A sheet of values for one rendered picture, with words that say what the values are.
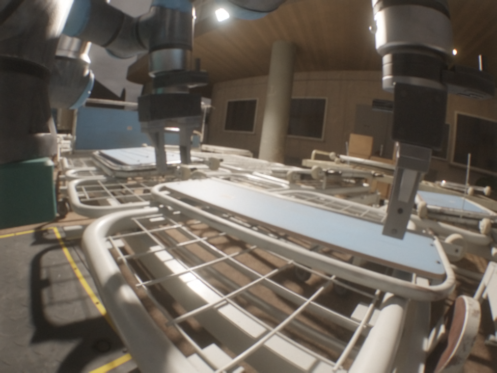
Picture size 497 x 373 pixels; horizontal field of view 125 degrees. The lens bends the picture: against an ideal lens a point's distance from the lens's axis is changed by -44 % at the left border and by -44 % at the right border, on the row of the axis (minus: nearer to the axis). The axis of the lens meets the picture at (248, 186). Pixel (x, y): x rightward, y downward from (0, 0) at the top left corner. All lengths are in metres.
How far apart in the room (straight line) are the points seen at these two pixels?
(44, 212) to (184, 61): 0.34
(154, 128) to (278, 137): 4.79
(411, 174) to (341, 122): 6.57
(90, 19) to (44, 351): 0.58
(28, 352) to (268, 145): 5.09
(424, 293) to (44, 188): 0.45
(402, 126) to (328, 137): 6.65
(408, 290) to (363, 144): 3.70
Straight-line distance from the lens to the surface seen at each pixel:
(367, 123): 6.52
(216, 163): 0.98
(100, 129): 1.94
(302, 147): 7.18
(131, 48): 0.54
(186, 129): 0.49
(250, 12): 0.31
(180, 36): 0.46
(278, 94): 5.28
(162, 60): 0.45
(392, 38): 0.25
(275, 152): 5.15
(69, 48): 0.82
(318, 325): 1.01
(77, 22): 0.48
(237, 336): 0.31
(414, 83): 0.24
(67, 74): 0.79
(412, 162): 0.21
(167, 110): 0.44
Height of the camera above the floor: 0.67
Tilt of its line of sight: 11 degrees down
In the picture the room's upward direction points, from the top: 7 degrees clockwise
